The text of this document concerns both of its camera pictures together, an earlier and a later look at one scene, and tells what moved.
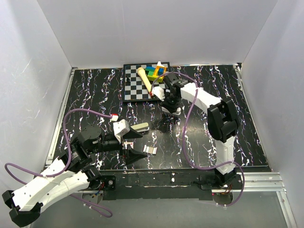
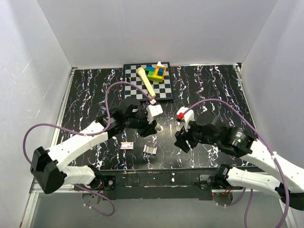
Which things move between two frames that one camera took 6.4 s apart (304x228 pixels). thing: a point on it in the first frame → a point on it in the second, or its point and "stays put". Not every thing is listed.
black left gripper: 131,156 → 148,128
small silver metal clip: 151,150 stays put
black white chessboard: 134,89 stays put
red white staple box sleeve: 125,144 stays put
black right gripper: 171,108 → 182,136
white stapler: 177,113 → 158,128
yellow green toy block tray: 156,74 stays put
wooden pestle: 145,78 stays put
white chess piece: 159,64 stays put
